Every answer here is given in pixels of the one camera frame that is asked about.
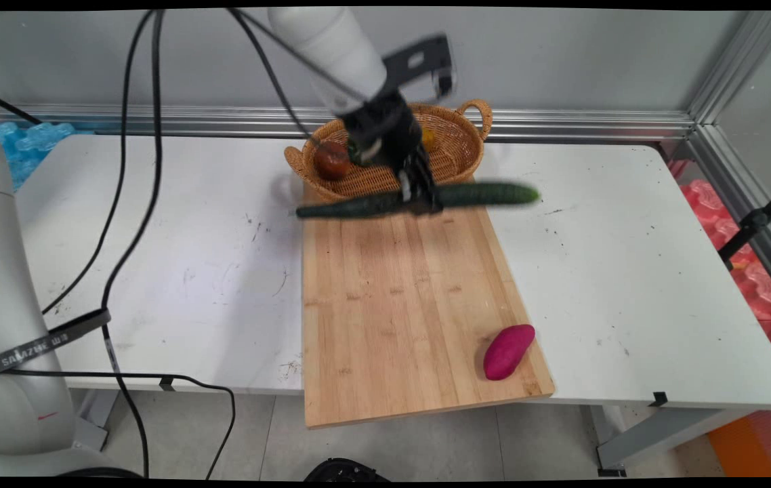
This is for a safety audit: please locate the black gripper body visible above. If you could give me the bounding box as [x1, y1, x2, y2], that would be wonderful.
[341, 91, 425, 170]

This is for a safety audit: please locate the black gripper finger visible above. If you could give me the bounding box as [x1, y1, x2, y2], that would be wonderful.
[417, 152, 445, 216]
[396, 163, 422, 205]

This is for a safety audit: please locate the dark green cucumber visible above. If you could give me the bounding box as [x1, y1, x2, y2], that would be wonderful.
[295, 181, 541, 220]

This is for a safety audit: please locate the woven wicker basket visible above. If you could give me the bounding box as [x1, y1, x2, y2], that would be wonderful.
[284, 100, 493, 202]

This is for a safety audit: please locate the red tomato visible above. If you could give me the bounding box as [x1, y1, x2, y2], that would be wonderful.
[314, 140, 351, 181]

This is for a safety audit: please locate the wooden cutting board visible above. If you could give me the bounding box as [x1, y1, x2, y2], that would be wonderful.
[301, 193, 556, 430]

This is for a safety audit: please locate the purple sweet potato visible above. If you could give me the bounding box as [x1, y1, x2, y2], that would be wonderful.
[482, 324, 537, 382]

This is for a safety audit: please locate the black round object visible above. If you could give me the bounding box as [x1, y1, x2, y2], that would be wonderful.
[303, 457, 391, 483]

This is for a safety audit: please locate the black tripod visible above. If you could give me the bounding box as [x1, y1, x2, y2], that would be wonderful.
[717, 173, 771, 266]

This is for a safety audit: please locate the pink foam floor mat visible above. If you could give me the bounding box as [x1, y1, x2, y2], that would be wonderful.
[669, 159, 771, 475]

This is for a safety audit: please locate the blue and pink knitted cloth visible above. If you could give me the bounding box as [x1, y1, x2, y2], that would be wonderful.
[0, 122, 76, 192]

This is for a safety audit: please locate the orange floor mat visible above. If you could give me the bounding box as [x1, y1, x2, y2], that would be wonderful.
[706, 412, 771, 477]

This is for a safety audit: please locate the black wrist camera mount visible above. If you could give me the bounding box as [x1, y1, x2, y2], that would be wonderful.
[382, 34, 458, 100]

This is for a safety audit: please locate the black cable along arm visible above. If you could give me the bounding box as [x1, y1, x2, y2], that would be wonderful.
[226, 8, 366, 153]

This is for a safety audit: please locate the horizontal aluminium frame rail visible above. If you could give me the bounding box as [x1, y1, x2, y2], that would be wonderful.
[0, 104, 696, 142]

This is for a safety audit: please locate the thick black cable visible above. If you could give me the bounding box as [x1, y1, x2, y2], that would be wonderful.
[100, 9, 166, 479]

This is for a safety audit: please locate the thin black cable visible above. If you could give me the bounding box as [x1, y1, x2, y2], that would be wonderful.
[41, 9, 156, 316]

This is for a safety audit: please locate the slanted aluminium frame rail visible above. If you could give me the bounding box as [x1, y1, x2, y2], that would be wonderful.
[687, 10, 771, 316]

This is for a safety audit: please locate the black cable under table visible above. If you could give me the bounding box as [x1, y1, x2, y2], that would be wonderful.
[1, 368, 237, 480]

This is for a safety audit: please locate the grey table leg frame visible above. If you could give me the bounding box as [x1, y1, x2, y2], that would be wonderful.
[591, 404, 760, 477]

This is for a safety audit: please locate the black strap with lettering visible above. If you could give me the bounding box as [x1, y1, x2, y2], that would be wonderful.
[0, 308, 112, 378]

